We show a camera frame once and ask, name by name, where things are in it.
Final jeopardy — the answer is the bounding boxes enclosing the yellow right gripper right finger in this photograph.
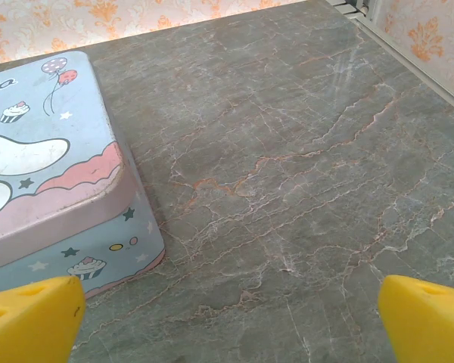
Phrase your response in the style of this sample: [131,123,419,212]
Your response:
[377,275,454,363]

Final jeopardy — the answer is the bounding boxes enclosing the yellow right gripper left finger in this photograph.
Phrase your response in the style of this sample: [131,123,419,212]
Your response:
[0,275,87,363]

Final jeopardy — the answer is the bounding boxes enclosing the pastel cartoon tin box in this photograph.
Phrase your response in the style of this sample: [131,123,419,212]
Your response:
[0,51,166,300]

